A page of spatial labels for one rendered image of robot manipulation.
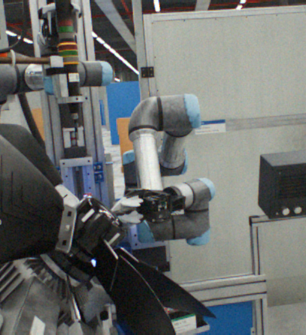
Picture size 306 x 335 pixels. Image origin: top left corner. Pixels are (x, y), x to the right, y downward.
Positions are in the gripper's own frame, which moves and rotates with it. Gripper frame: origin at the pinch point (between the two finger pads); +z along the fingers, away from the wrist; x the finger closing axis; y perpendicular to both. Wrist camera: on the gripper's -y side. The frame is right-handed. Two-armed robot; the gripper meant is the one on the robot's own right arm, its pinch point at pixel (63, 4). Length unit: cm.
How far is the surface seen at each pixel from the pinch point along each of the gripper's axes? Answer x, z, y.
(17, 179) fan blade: 13.8, 26.2, 32.8
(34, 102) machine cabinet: -51, -1092, -8
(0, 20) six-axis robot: 11, -403, -76
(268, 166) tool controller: -62, -23, 45
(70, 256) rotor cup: 5, 13, 51
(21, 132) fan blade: 11.5, -11.4, 26.7
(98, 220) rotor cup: -0.5, 14.0, 44.4
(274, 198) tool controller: -63, -23, 55
